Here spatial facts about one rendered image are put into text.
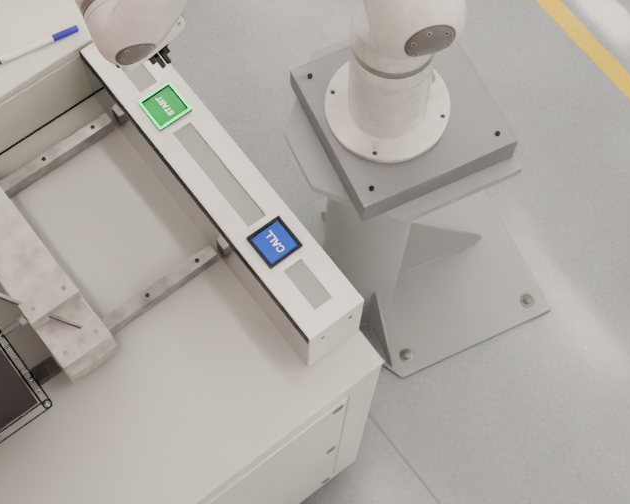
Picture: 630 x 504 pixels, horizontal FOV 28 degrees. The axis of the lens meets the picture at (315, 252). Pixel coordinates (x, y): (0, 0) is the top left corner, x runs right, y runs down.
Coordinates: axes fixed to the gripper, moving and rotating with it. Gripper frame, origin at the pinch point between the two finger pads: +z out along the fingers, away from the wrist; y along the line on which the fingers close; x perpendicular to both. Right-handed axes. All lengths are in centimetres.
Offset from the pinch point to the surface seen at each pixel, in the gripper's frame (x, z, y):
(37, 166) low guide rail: 8.5, 22.0, -24.0
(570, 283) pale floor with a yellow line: -43, 123, 42
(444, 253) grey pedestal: -21, 117, 25
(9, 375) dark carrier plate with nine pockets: -17.9, 12.8, -43.1
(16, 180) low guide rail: 8.5, 21.2, -27.6
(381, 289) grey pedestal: -24, 94, 8
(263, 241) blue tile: -25.1, 14.4, -4.6
